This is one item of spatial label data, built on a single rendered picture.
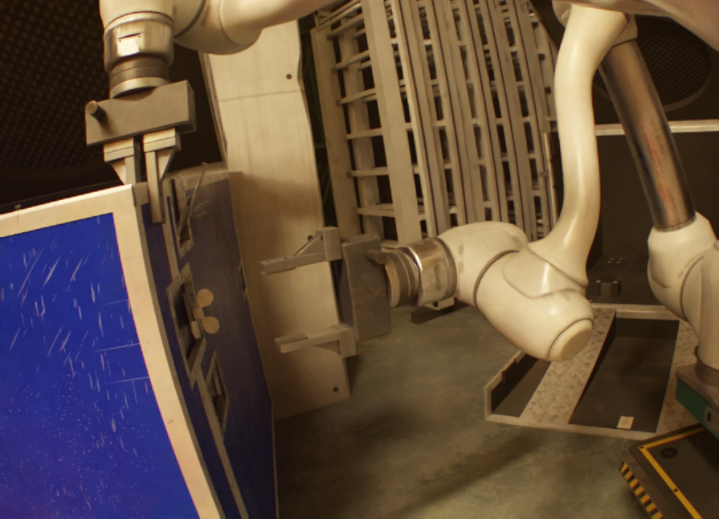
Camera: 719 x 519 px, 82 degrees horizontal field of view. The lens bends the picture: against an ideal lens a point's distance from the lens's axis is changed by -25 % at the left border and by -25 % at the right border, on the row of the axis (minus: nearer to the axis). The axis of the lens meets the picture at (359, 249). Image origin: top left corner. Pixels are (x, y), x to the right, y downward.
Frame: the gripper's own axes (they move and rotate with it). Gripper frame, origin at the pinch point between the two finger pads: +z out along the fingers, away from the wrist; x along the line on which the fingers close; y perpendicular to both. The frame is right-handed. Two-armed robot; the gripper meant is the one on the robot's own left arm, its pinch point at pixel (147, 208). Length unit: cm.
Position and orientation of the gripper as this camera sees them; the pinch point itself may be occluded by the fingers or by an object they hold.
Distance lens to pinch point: 59.3
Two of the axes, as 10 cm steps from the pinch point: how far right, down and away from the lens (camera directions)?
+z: 1.6, 9.9, 0.0
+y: 1.3, -0.2, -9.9
